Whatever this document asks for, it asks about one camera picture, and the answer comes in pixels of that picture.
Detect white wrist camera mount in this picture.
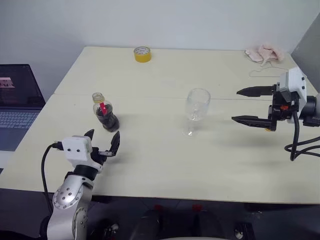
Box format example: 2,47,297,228
61,135,105,174
278,66,308,125

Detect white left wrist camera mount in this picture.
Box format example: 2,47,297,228
61,135,105,174

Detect plastic cola bottle red label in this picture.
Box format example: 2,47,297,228
91,91,121,133

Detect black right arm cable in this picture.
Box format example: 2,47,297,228
284,110,320,162

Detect clear wine glass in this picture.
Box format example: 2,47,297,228
182,87,212,137

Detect grey open laptop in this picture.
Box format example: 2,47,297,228
0,64,47,152

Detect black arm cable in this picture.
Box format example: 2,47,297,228
40,141,64,216
284,110,320,162

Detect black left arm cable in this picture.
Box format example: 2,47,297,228
40,141,64,216

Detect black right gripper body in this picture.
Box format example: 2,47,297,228
267,84,301,132

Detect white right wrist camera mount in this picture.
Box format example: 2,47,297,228
278,66,308,125

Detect thin white string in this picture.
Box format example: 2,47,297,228
249,59,289,79

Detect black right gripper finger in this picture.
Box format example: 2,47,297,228
231,115,273,131
236,85,276,98

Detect yellow tape roll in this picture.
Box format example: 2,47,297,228
133,45,152,64

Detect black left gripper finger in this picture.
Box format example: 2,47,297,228
83,128,96,148
109,130,121,158

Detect pink crumpled cloth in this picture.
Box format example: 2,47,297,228
244,42,286,64

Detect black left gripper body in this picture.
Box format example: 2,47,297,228
90,146,115,166

